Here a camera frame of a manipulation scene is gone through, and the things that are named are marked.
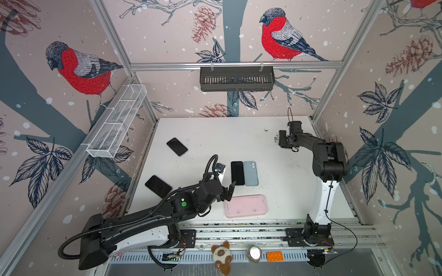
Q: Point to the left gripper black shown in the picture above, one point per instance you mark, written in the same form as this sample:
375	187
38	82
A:
224	195

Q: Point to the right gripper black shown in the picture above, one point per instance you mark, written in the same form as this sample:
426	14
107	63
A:
283	139

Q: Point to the blue phone black screen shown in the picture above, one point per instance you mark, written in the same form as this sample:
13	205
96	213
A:
237	173

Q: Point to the light blue phone case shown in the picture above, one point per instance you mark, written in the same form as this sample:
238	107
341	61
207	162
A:
250	173

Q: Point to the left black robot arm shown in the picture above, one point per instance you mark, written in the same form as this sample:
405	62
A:
153	227

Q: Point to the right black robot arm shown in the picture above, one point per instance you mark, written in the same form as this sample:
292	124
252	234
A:
330	166

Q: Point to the pink phone case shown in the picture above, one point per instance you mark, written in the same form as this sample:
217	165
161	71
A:
245	206

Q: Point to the black phone far left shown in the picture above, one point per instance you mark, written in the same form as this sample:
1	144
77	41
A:
177	147

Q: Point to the black phone near left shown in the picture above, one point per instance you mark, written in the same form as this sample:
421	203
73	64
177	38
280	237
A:
158	186

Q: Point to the brown white plush toy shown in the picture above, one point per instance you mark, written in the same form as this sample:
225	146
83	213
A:
222	257

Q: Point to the orange block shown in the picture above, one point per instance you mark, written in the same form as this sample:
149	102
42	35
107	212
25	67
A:
275	256

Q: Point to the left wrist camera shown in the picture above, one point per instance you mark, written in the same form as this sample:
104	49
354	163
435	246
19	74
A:
219	172

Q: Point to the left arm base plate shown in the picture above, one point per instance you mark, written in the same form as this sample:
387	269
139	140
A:
188	240

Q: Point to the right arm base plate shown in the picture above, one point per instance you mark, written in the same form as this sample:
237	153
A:
297	238

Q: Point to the black wire wall basket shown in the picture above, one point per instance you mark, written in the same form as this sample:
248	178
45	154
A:
237	79

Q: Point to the white wire wall basket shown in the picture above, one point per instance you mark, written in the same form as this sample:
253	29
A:
110	136

